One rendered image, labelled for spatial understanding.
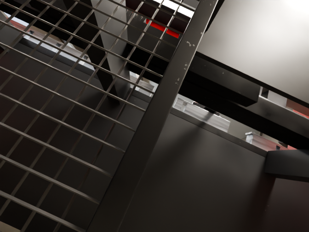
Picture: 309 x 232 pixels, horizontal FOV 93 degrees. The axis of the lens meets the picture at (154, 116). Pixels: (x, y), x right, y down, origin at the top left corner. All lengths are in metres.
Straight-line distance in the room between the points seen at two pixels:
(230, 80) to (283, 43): 0.24
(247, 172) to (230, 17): 0.83
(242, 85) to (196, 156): 0.47
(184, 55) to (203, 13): 0.08
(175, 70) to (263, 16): 0.68
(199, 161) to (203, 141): 0.12
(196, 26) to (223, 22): 0.47
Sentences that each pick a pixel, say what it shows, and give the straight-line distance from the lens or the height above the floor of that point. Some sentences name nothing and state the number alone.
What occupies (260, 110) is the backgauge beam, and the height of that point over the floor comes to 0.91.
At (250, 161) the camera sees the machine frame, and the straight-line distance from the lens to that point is 1.12.
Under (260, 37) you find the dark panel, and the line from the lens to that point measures 0.75.
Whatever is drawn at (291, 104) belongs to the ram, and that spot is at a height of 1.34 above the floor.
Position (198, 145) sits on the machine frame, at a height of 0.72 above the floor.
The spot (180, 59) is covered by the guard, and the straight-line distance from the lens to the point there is 0.20.
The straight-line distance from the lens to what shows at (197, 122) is 0.97.
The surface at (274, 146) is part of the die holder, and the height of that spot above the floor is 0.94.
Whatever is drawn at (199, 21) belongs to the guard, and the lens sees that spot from 0.25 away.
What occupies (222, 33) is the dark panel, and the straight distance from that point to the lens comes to 0.67.
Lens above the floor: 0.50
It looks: 17 degrees up
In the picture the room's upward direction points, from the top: 25 degrees clockwise
